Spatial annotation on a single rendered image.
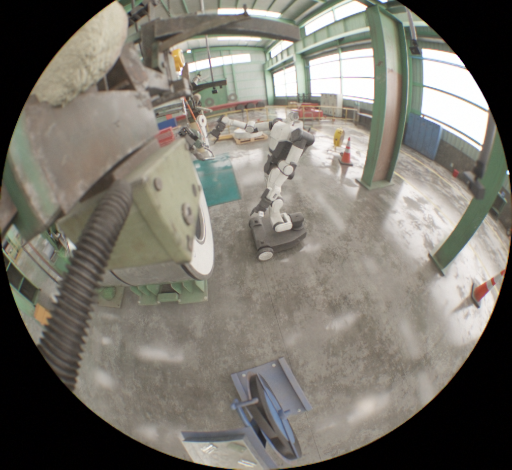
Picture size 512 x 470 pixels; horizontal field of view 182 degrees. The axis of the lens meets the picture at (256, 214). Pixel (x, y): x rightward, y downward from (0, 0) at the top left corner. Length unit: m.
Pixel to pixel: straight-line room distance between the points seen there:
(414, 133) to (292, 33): 9.43
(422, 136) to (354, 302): 8.78
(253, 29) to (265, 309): 1.88
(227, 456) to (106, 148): 0.86
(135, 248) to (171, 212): 0.07
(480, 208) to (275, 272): 2.79
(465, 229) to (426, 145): 7.20
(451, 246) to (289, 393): 2.64
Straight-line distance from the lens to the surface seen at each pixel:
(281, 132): 1.30
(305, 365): 1.65
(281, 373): 1.63
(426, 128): 9.59
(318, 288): 1.80
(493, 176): 2.60
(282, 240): 1.87
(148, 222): 0.17
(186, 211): 0.21
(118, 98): 0.21
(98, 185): 0.22
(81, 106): 0.16
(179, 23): 0.57
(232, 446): 0.76
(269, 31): 0.63
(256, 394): 0.82
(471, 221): 2.71
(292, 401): 1.70
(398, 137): 3.93
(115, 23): 0.16
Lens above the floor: 1.62
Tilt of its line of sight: 41 degrees down
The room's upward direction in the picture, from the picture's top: 8 degrees counter-clockwise
